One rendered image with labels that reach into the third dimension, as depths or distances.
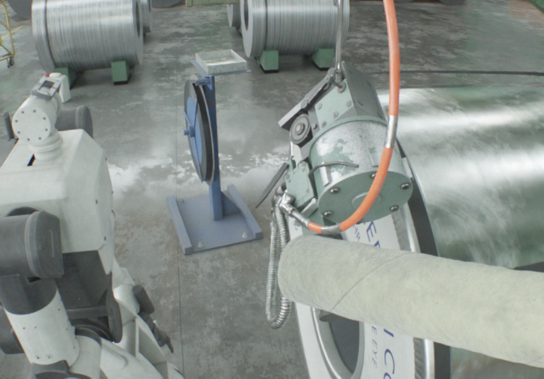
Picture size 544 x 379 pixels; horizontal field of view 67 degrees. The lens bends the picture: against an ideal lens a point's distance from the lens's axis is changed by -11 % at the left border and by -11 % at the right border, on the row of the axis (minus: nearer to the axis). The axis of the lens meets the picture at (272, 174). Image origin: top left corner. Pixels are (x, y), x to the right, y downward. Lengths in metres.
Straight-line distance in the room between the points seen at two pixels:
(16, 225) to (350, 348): 1.16
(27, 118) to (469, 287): 0.71
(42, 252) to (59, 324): 0.16
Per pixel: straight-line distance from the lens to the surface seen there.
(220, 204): 2.94
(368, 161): 0.65
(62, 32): 5.89
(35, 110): 0.77
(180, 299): 2.47
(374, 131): 0.69
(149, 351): 1.24
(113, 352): 1.05
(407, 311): 0.18
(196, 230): 2.92
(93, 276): 0.89
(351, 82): 0.76
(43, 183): 0.77
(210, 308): 2.40
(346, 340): 1.57
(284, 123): 0.89
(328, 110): 0.76
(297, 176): 0.77
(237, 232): 2.88
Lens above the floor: 1.71
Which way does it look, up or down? 29 degrees down
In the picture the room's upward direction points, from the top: straight up
